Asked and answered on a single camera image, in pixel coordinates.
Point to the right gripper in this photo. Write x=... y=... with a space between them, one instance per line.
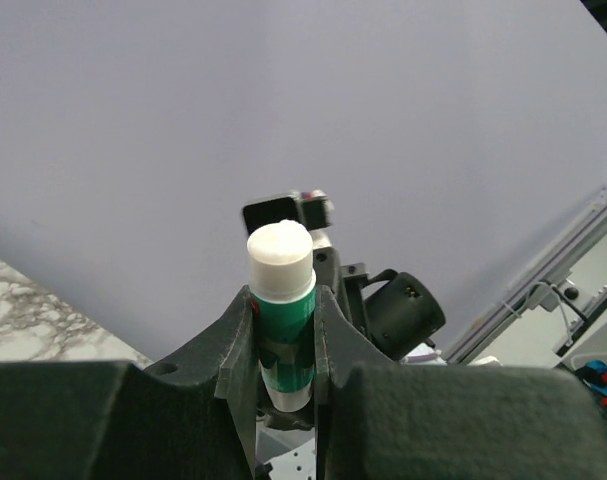
x=345 y=281

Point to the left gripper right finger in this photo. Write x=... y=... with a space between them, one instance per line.
x=378 y=419

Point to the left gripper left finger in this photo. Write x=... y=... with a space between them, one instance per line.
x=190 y=415

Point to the green white glue stick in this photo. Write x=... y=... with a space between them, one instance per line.
x=282 y=284

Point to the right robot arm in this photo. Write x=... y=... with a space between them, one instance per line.
x=393 y=310

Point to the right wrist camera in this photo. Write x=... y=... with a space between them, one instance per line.
x=311 y=209

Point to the aluminium frame rail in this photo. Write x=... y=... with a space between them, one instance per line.
x=554 y=263

